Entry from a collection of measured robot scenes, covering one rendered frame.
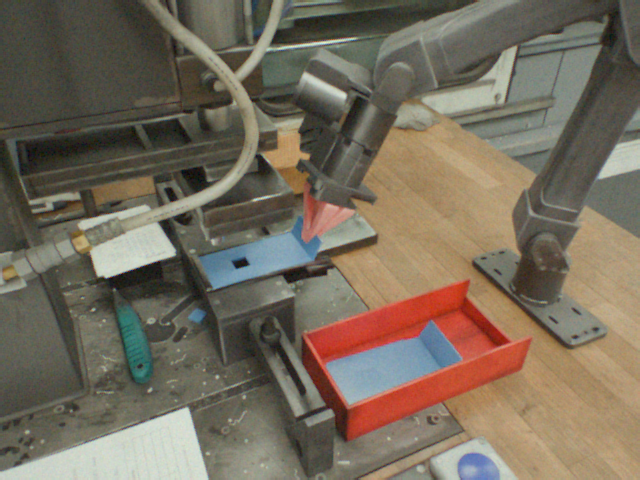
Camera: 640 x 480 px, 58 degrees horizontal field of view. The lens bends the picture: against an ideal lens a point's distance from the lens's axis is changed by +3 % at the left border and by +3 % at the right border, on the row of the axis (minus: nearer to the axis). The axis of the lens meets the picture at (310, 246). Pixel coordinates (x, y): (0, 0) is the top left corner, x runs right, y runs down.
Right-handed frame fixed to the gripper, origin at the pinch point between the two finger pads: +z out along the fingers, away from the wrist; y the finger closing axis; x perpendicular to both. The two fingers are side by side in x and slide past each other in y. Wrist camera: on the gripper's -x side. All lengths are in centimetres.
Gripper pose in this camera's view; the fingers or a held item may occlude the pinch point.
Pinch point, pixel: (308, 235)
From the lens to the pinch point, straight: 76.1
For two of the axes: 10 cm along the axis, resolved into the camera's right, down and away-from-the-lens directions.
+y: -7.8, -1.7, -6.0
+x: 4.3, 5.4, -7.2
